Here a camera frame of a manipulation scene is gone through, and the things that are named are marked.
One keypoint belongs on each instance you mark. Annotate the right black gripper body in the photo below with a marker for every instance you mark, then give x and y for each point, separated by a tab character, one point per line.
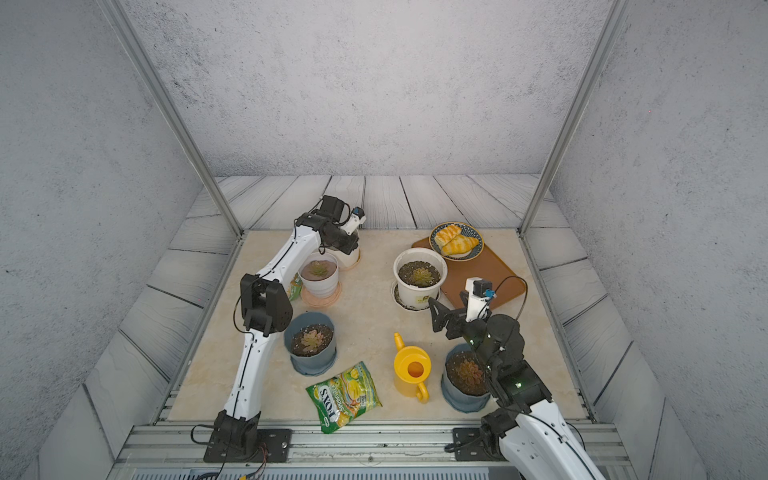
465	329

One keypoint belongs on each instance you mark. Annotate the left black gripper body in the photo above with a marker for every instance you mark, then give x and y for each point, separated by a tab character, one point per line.
342	241

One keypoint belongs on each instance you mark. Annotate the yellow plastic watering can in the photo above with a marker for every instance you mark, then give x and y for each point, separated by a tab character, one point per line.
412	367

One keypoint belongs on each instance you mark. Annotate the blue pot succulent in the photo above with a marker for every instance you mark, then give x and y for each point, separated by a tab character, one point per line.
311	343
463	380

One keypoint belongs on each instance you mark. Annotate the white ribbed pot green succulent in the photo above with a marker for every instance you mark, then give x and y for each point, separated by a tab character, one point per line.
345	261

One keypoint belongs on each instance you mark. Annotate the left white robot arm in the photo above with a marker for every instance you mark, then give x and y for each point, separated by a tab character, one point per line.
266	313

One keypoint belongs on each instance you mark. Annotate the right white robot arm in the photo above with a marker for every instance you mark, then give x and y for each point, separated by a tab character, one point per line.
528	429

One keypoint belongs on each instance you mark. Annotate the white round pot pinkish soil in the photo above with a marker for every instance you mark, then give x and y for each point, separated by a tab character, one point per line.
320	273

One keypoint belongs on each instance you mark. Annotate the large white pot dark soil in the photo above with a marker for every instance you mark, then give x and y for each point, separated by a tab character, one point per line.
420	267

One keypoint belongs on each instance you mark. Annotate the white saucer with soil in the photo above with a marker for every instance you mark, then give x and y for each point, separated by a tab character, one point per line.
399	299

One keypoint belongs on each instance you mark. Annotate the green snack packet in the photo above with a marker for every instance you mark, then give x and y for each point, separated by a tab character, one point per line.
295	288

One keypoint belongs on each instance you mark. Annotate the brown rectangular tray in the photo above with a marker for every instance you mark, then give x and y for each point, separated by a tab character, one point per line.
453	275

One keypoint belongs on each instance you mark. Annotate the terracotta saucer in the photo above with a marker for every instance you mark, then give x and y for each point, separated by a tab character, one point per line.
316	302

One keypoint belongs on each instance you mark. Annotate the lower yellow pastry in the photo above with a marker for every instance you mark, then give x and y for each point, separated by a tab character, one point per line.
460	245

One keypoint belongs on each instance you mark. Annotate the yellow pastry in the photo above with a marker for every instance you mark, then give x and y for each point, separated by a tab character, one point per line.
445	233
460	245

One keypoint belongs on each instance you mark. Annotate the blue patterned plate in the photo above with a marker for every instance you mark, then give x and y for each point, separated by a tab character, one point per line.
468	231

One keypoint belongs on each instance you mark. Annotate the upper yellow pastry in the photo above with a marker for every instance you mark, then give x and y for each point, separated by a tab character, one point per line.
445	233

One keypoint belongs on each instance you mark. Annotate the green Fox's candy bag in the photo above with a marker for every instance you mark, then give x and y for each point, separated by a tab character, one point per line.
344	397

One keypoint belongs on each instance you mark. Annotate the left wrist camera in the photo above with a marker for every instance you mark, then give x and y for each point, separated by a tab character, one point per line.
355	220

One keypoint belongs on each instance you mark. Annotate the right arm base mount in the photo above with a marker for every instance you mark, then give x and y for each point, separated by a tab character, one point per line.
474	445

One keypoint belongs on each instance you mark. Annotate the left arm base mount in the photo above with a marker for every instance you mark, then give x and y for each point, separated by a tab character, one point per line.
240	441

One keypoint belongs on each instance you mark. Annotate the left aluminium frame post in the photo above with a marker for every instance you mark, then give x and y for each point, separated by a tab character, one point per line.
131	43

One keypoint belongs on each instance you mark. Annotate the aluminium frame post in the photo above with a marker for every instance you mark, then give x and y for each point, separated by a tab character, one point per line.
131	43
590	77

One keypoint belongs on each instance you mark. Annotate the aluminium front rail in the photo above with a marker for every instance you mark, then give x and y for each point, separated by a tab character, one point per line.
364	449

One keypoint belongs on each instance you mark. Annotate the right aluminium frame post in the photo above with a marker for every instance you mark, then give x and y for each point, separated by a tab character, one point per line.
590	77

